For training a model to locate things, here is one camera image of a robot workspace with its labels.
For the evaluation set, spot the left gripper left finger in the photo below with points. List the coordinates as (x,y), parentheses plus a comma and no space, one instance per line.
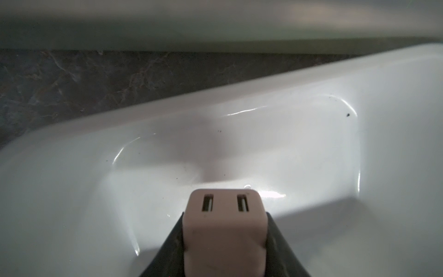
(169,261)

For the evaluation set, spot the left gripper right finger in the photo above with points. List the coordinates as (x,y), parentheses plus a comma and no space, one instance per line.
(280,258)

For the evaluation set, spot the pink plug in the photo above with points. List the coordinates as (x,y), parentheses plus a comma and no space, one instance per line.
(224,233)

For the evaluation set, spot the white rectangular tray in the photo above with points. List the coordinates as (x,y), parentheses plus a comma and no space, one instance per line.
(347,158)

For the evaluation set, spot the clear lidded storage box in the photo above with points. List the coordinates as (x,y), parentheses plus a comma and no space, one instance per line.
(303,27)

